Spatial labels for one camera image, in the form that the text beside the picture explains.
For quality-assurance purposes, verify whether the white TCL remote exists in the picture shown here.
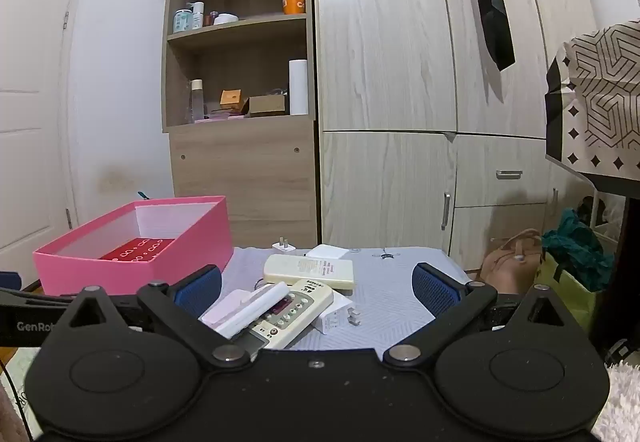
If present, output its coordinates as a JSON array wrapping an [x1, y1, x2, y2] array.
[[200, 282, 288, 339]]

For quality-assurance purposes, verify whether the pink cardboard box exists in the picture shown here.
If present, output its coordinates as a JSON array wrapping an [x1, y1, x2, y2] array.
[[34, 196, 233, 296]]

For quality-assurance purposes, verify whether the cream air conditioner remote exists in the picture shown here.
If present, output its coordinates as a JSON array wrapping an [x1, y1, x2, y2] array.
[[262, 254, 356, 290]]

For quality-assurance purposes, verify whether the small white plug adapter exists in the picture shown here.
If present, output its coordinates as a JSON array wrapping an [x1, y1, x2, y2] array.
[[272, 236, 296, 254]]

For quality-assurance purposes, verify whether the grey-button air conditioner remote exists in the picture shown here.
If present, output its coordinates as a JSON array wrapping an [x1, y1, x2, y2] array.
[[232, 280, 334, 358]]

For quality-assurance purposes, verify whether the white square charger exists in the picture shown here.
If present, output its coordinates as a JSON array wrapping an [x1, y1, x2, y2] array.
[[305, 244, 349, 260]]

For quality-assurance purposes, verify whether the white patterned table cloth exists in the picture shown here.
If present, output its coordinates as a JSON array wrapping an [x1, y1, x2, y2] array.
[[219, 246, 471, 356]]

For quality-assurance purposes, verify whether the lime green bag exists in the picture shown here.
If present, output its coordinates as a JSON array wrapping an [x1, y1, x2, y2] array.
[[534, 252, 600, 332]]

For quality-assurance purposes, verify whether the teal green cloth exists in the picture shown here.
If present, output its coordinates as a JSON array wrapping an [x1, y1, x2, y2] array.
[[541, 208, 614, 292]]

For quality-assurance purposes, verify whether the light wood wardrobe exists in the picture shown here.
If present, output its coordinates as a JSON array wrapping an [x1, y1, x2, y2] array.
[[314, 0, 596, 269]]

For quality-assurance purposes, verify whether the orange small box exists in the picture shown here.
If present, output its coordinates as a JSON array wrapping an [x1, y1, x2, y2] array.
[[219, 89, 244, 112]]

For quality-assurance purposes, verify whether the wooden open shelf unit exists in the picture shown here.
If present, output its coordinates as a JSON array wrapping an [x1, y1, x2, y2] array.
[[162, 0, 318, 248]]

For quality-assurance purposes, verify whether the brown cardboard gift box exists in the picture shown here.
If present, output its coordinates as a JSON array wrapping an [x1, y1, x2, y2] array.
[[242, 94, 288, 117]]

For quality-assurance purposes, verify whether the clear bottle beige cap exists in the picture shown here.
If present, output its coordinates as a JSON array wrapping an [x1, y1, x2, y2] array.
[[190, 79, 205, 122]]

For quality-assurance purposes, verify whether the black white patterned bag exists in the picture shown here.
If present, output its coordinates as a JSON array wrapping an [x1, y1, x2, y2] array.
[[544, 20, 640, 198]]

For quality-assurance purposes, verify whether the white paper roll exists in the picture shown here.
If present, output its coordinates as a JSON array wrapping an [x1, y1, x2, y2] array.
[[288, 60, 309, 115]]

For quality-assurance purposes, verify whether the light blue jar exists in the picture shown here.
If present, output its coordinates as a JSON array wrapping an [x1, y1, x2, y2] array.
[[172, 9, 193, 34]]

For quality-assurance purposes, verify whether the white pump bottle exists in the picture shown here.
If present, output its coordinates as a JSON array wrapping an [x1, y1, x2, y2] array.
[[188, 1, 205, 30]]

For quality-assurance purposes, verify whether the white door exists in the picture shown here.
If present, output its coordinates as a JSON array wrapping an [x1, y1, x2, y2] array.
[[1, 0, 76, 286]]

